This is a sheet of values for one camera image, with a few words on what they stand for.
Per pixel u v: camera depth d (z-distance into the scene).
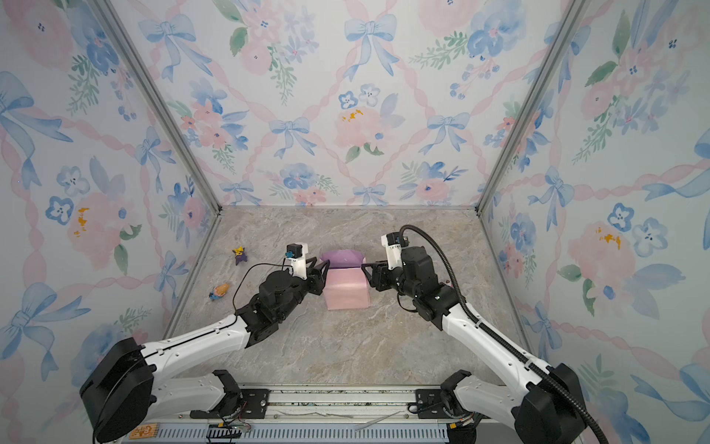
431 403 0.74
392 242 0.67
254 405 0.73
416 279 0.58
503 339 0.46
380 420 0.72
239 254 1.03
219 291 0.93
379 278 0.67
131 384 0.40
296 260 0.66
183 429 0.70
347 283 0.85
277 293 0.58
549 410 0.39
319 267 0.69
